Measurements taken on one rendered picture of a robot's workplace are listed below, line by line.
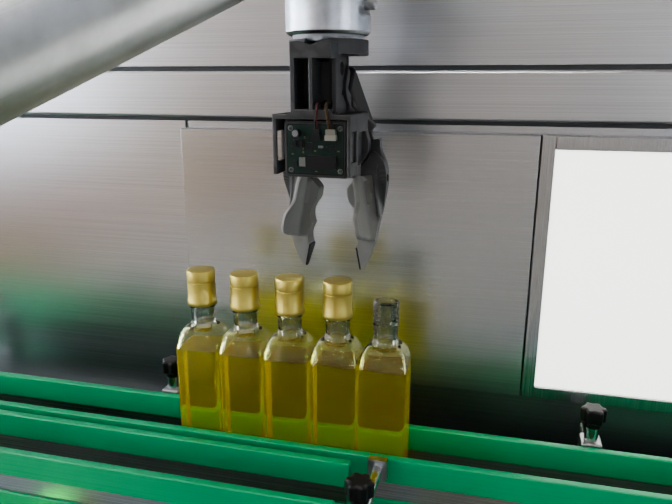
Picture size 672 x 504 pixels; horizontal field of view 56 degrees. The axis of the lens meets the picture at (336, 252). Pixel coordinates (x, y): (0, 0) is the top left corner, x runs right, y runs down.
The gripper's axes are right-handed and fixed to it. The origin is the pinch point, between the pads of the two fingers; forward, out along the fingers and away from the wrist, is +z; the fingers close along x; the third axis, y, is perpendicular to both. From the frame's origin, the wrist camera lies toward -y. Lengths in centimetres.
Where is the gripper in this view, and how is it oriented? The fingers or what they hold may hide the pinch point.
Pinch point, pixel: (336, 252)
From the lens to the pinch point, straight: 63.6
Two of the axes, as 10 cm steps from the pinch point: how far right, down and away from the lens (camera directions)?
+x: 9.6, 0.8, -2.9
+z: 0.0, 9.7, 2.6
